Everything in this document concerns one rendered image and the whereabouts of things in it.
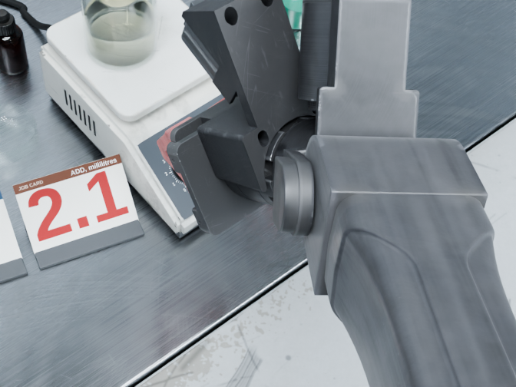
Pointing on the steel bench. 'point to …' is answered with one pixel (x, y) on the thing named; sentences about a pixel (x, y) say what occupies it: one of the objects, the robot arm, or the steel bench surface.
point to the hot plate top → (153, 80)
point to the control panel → (185, 203)
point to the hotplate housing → (124, 130)
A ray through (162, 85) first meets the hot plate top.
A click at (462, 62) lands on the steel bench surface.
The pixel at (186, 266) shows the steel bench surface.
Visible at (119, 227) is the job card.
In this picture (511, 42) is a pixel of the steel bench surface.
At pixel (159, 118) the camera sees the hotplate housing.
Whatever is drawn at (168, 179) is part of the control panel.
